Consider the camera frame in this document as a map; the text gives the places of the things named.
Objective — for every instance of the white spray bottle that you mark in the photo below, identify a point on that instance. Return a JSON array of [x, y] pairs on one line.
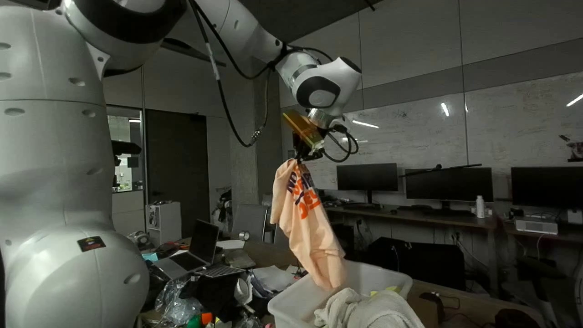
[[480, 206]]

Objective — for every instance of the long wooden desk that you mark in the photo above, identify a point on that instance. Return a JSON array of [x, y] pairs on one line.
[[435, 217]]

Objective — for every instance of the open laptop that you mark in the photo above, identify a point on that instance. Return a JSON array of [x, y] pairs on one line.
[[202, 252]]

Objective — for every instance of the peach orange printed shirt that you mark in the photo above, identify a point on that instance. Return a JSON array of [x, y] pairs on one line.
[[298, 210]]

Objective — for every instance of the middle black monitor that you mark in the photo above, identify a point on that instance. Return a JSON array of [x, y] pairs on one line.
[[449, 184]]

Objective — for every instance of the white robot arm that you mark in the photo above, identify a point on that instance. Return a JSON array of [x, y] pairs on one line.
[[65, 263]]

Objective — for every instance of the left black monitor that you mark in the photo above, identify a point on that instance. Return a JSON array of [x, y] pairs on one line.
[[371, 177]]

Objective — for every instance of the right black monitor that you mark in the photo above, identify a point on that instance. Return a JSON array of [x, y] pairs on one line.
[[548, 186]]

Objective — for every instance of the grey white towel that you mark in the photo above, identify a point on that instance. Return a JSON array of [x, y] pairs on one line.
[[347, 308]]

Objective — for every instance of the white plastic storage bin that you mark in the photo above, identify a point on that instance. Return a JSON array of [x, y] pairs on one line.
[[296, 304]]

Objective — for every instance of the black monitor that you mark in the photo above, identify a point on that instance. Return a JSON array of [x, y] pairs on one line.
[[371, 177], [548, 186], [449, 184]]

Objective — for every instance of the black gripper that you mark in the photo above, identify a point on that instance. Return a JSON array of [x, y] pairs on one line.
[[309, 150]]

